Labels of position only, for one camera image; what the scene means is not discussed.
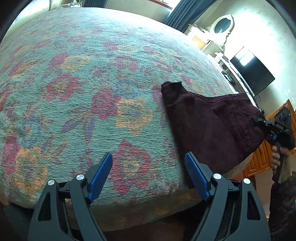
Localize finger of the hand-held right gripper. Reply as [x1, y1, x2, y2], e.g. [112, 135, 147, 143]
[266, 131, 278, 145]
[253, 115, 274, 127]

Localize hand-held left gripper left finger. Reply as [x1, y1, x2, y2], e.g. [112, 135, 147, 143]
[28, 152, 114, 241]

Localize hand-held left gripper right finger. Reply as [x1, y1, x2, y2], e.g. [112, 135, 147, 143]
[183, 152, 271, 241]

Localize maroon pants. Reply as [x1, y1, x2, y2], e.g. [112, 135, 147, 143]
[161, 81, 267, 189]

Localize person's right forearm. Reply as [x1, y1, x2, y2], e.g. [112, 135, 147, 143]
[269, 170, 296, 241]

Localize person's right hand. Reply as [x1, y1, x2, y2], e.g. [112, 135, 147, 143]
[271, 145, 281, 171]

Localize wooden cabinet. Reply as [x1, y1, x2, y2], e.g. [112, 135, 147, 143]
[243, 100, 296, 176]

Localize black television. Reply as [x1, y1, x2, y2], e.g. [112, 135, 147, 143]
[230, 46, 275, 97]

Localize white television stand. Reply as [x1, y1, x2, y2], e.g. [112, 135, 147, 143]
[207, 52, 255, 98]

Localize floral blanket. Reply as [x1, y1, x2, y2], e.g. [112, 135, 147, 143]
[0, 7, 255, 232]

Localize cream dresser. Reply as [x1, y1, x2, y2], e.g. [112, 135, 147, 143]
[185, 23, 226, 55]

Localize oval vanity mirror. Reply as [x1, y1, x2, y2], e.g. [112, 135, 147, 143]
[209, 14, 234, 45]

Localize dark blue curtain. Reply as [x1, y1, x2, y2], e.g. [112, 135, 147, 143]
[165, 0, 204, 33]
[83, 0, 107, 8]

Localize cream tufted headboard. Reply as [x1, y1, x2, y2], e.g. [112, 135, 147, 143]
[11, 0, 56, 35]

